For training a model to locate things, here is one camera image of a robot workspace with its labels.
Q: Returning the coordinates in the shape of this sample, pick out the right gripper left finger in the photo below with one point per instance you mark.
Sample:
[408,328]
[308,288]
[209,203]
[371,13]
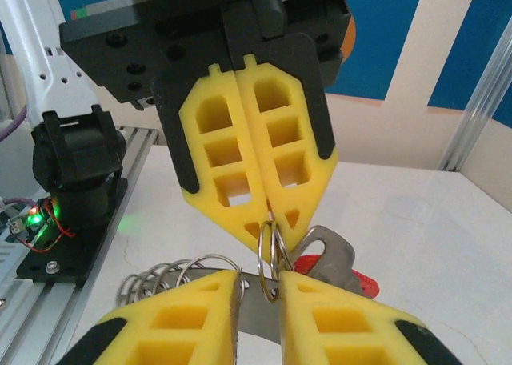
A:
[140,329]

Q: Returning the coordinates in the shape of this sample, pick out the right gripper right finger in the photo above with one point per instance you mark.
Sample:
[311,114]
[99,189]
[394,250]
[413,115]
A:
[380,333]

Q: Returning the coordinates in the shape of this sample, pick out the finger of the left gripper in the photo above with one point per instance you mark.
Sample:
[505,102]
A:
[316,181]
[200,197]

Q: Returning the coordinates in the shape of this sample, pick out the red plastic key tag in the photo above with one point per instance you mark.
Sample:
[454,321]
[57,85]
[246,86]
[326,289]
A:
[366,285]

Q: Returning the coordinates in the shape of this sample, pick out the round metal key holder plate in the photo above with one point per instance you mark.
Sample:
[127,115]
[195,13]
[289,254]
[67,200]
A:
[332,257]

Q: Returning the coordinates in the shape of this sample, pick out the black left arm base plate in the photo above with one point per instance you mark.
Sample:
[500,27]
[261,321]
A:
[60,267]

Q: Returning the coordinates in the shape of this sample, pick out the aluminium frame post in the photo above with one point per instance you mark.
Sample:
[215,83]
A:
[476,101]

